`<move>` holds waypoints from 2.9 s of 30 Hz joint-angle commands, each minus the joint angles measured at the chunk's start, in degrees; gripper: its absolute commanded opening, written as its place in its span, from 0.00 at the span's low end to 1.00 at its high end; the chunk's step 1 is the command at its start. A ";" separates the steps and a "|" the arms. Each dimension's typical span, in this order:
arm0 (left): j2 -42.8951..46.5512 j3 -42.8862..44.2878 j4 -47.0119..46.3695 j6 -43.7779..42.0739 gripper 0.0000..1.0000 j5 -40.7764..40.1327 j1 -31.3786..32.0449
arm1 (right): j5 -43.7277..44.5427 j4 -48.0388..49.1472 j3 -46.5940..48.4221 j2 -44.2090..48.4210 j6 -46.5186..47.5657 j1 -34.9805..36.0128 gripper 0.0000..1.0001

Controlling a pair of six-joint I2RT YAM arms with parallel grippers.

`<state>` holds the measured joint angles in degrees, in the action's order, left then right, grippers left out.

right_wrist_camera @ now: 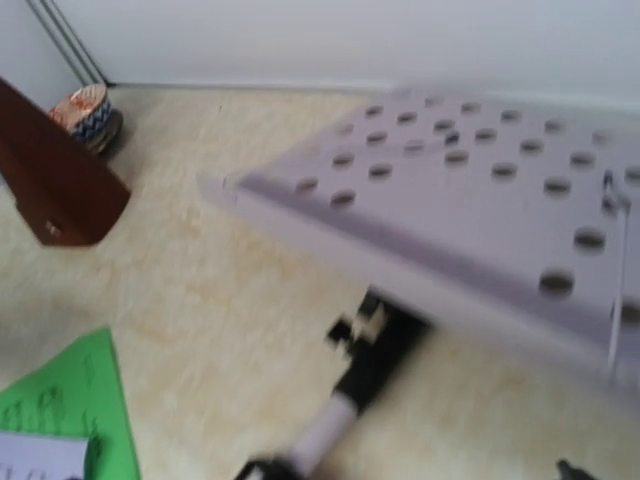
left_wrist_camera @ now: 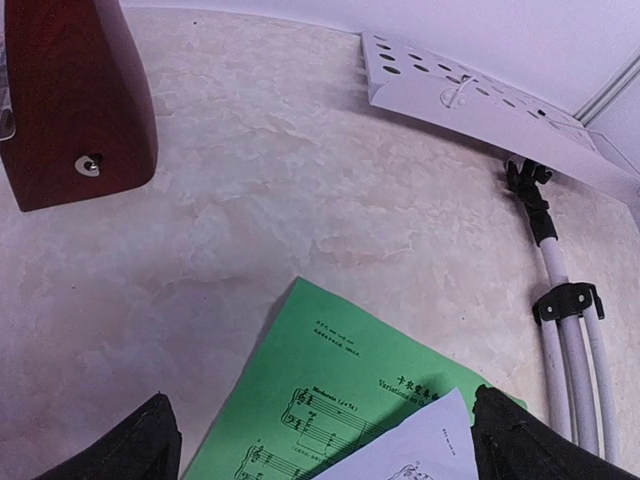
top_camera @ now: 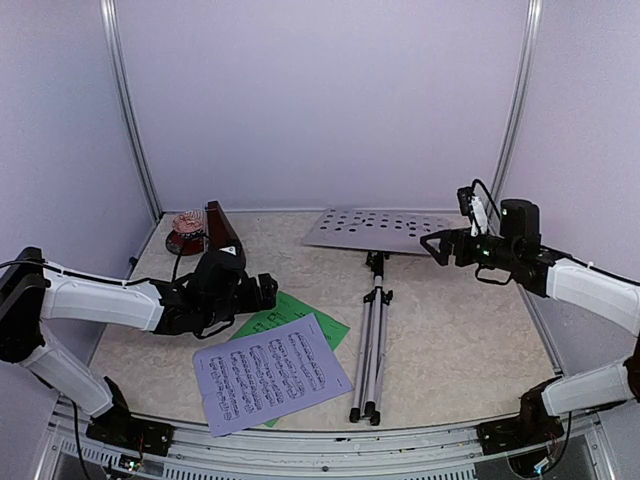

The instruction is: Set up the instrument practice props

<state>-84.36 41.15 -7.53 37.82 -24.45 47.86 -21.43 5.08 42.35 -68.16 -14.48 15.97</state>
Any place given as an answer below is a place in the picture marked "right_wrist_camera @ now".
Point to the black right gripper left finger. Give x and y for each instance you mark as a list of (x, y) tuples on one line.
[(273, 468)]

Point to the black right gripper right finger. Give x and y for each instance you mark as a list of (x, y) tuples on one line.
[(567, 471)]

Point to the white perforated music stand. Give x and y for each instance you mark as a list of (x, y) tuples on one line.
[(516, 223)]

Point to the white sheet music page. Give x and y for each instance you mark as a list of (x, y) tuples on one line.
[(31, 456)]

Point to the green sheet music page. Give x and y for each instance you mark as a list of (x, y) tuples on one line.
[(78, 394)]

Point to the brown wooden metronome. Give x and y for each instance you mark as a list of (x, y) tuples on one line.
[(65, 195)]

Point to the dark round saucer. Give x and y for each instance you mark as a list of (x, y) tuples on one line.
[(103, 139)]

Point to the patterned ceramic bowl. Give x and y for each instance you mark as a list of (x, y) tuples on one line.
[(83, 113)]

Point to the left aluminium frame post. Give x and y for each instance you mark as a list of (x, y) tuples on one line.
[(67, 42)]

